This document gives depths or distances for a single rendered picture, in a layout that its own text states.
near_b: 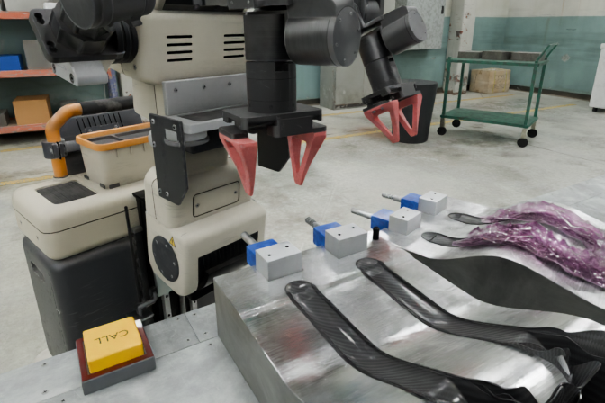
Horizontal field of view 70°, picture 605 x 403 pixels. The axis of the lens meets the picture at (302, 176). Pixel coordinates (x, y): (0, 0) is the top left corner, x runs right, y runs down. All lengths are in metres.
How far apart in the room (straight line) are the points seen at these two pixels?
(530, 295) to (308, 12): 0.46
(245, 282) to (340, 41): 0.31
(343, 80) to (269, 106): 5.89
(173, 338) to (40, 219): 0.55
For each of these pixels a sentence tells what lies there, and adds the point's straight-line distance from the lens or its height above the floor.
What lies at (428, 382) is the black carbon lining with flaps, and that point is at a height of 0.91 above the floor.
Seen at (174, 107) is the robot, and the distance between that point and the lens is 0.81.
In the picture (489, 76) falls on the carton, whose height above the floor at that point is 0.32.
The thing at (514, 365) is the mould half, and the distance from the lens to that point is 0.42.
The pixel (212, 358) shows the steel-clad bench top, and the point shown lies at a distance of 0.60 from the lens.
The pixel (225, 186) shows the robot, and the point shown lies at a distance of 0.94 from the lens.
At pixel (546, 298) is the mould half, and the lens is 0.66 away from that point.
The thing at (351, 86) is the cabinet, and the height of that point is 0.32.
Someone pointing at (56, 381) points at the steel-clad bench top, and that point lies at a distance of 0.63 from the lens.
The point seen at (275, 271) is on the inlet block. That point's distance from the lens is 0.56.
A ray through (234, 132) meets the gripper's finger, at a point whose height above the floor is 1.08.
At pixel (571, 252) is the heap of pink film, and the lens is 0.71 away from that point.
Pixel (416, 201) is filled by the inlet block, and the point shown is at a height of 0.87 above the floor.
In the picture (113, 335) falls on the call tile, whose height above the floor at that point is 0.84.
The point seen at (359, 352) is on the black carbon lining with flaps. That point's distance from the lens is 0.48.
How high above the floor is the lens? 1.20
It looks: 20 degrees down
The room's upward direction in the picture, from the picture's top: straight up
